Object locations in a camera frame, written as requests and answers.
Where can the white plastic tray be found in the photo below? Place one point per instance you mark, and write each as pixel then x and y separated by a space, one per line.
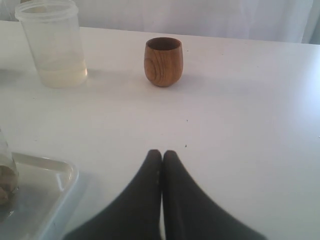
pixel 43 203

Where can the translucent plastic container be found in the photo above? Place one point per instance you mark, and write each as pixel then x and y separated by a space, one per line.
pixel 52 31

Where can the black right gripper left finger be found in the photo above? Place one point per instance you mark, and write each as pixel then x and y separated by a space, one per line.
pixel 135 213

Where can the clear plastic jar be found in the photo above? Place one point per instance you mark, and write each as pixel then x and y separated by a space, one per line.
pixel 6 157

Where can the brown wooden cup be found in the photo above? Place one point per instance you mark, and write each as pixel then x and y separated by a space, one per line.
pixel 163 61

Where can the wooden block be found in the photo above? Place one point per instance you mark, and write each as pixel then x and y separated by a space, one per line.
pixel 8 184

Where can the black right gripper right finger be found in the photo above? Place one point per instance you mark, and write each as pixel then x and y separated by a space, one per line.
pixel 190 214

